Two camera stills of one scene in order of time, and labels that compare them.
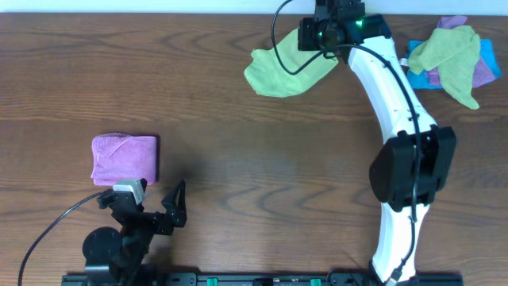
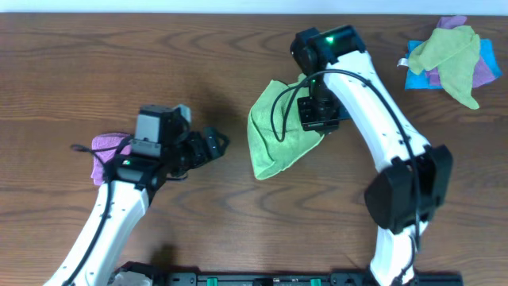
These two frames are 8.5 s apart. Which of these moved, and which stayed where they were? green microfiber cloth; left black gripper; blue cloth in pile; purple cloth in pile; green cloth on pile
Moved: left black gripper; green microfiber cloth
Stayed: purple cloth in pile; green cloth on pile; blue cloth in pile
